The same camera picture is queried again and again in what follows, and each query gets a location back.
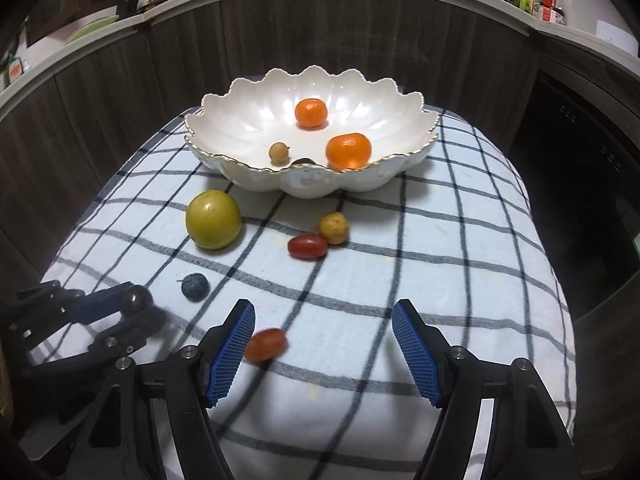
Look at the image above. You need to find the red grape tomato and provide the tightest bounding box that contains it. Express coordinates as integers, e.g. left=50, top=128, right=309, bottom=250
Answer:
left=288, top=233, right=329, bottom=260
left=244, top=328, right=288, bottom=363

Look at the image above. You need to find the green round apple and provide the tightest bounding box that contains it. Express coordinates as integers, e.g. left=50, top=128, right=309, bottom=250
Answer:
left=184, top=190, right=242, bottom=250

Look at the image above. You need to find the white scalloped ceramic bowl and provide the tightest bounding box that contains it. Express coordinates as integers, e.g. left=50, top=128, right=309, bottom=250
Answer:
left=184, top=65, right=442, bottom=200

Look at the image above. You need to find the white blue checked cloth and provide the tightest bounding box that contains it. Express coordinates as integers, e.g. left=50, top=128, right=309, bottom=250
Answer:
left=46, top=113, right=577, bottom=479

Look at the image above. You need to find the yellow-brown small round fruit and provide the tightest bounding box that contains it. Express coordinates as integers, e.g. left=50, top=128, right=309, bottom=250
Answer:
left=318, top=211, right=350, bottom=245

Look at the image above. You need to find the dark blue plum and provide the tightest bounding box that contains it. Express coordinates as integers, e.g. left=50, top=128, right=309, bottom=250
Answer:
left=180, top=273, right=210, bottom=302

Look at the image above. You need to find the grey kitchen countertop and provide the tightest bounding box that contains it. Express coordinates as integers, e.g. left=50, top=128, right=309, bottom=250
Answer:
left=1, top=0, right=639, bottom=117

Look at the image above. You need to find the small orange mandarin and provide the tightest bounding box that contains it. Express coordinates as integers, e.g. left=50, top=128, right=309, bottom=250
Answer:
left=294, top=98, right=328, bottom=129

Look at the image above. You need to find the small tan longan fruit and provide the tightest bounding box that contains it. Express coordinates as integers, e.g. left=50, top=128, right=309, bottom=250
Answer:
left=268, top=142, right=290, bottom=167

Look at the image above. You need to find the large orange mandarin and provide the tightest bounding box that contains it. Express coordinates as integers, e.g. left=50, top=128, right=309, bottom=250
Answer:
left=326, top=132, right=372, bottom=171

